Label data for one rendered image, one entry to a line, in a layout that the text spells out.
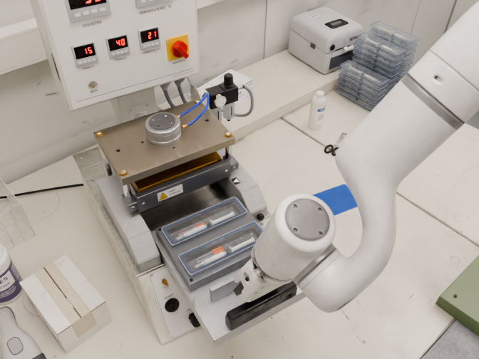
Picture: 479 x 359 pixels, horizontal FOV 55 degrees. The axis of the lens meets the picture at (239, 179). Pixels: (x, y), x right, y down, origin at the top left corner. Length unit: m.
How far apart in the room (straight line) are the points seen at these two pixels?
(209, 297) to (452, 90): 0.59
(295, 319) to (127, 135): 0.59
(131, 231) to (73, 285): 0.22
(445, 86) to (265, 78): 1.35
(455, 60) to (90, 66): 0.75
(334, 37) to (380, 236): 1.33
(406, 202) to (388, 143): 0.92
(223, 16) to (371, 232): 1.32
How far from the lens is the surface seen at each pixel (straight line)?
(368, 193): 0.58
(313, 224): 0.60
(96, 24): 1.03
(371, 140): 0.57
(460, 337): 1.25
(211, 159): 1.06
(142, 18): 1.06
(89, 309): 1.11
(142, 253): 1.00
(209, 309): 0.91
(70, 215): 1.43
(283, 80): 1.85
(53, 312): 1.13
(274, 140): 1.61
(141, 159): 1.00
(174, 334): 1.13
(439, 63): 0.57
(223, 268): 0.93
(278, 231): 0.59
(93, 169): 1.28
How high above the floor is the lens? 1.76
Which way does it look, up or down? 44 degrees down
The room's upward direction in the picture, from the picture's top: 1 degrees clockwise
